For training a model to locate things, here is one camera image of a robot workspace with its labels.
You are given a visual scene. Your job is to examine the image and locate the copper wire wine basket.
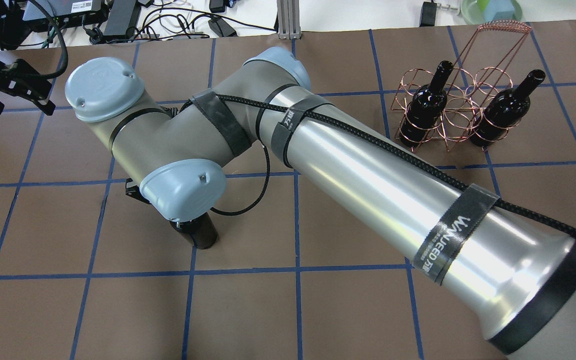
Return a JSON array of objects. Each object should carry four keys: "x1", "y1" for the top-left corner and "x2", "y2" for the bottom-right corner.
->
[{"x1": 391, "y1": 19, "x2": 531, "y2": 151}]

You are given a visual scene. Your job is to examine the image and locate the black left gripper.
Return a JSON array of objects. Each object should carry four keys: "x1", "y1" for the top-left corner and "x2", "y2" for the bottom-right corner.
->
[{"x1": 0, "y1": 59, "x2": 57, "y2": 116}]

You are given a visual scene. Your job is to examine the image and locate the aluminium frame post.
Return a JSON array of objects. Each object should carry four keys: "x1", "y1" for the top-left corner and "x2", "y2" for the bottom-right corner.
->
[{"x1": 276, "y1": 0, "x2": 303, "y2": 40}]

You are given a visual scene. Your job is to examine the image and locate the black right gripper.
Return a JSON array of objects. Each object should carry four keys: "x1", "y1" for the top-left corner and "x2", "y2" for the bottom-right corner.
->
[{"x1": 125, "y1": 178, "x2": 151, "y2": 205}]

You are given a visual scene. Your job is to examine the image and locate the dark bottle in basket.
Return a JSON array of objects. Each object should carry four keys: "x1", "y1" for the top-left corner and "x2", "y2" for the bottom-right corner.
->
[
  {"x1": 469, "y1": 69, "x2": 546, "y2": 148},
  {"x1": 399, "y1": 60, "x2": 454, "y2": 150}
]

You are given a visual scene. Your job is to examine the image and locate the green bowl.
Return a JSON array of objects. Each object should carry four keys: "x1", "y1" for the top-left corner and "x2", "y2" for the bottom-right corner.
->
[{"x1": 460, "y1": 0, "x2": 523, "y2": 25}]

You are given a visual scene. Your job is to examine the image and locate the dark glass wine bottle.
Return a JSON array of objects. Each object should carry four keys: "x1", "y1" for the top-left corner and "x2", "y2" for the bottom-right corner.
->
[{"x1": 169, "y1": 213, "x2": 218, "y2": 249}]

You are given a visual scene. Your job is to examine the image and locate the black braided cable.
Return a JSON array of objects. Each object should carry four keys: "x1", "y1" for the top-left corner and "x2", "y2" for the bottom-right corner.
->
[{"x1": 180, "y1": 94, "x2": 576, "y2": 253}]

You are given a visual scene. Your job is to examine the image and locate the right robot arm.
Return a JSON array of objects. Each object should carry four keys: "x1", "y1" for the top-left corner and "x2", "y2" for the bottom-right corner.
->
[{"x1": 65, "y1": 47, "x2": 576, "y2": 360}]

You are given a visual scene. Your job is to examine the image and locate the black power adapter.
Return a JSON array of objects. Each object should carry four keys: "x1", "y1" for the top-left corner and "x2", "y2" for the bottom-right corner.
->
[{"x1": 102, "y1": 0, "x2": 141, "y2": 43}]

